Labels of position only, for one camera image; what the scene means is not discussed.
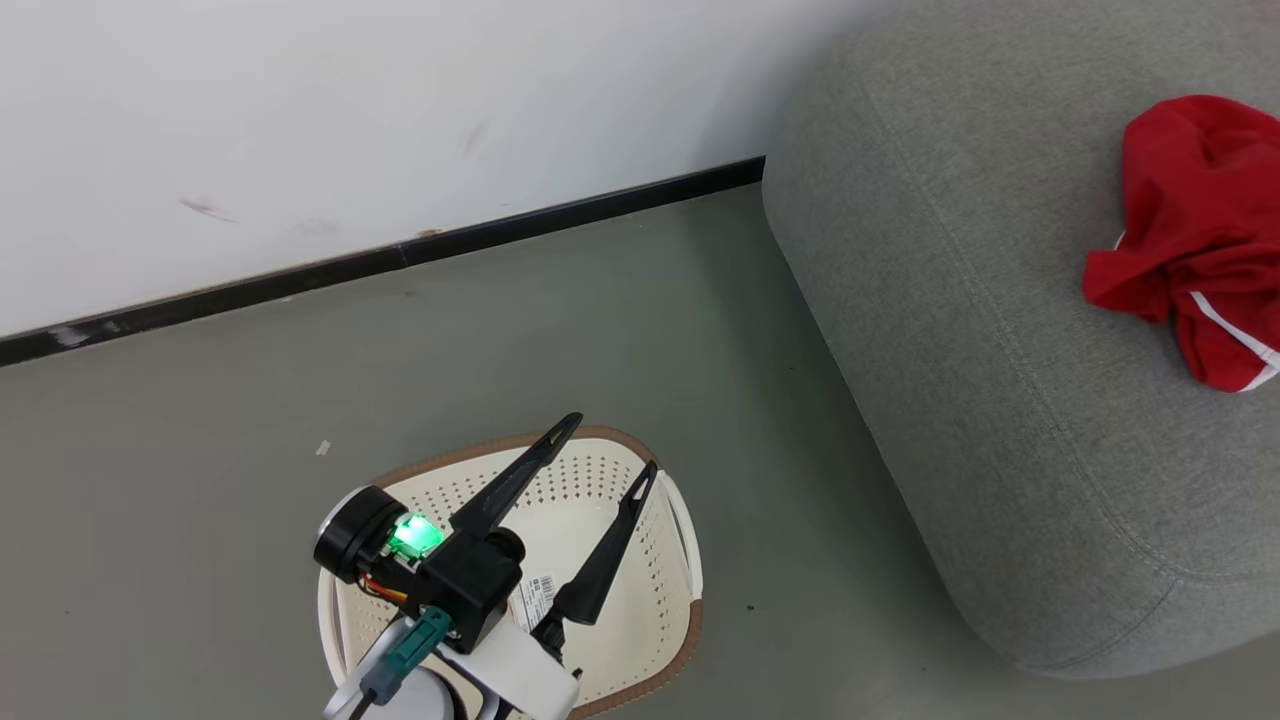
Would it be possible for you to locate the cream perforated laundry basket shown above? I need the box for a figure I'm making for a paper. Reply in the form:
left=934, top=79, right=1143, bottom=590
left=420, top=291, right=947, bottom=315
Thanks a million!
left=318, top=426, right=704, bottom=720

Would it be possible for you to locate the dark wall baseboard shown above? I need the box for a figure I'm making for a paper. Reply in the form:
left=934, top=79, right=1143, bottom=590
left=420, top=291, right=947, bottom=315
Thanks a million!
left=0, top=155, right=767, bottom=367

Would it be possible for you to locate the cable with teal connector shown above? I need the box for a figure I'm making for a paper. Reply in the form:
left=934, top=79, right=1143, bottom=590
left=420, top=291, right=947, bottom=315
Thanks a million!
left=345, top=607, right=453, bottom=720

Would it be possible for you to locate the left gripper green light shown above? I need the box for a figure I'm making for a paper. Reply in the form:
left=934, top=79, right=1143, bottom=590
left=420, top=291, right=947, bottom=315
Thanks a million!
left=313, top=412, right=660, bottom=720

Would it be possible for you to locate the white barcode label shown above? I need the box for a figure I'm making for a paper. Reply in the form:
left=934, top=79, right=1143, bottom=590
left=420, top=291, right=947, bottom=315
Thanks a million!
left=508, top=572, right=557, bottom=633

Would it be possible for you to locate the red and white garment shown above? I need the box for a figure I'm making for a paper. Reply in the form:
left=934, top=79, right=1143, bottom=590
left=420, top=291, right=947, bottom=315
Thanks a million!
left=1083, top=95, right=1280, bottom=393

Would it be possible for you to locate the grey fabric sofa seat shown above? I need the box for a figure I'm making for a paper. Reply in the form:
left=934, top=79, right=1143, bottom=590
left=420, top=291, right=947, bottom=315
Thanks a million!
left=762, top=0, right=1280, bottom=681

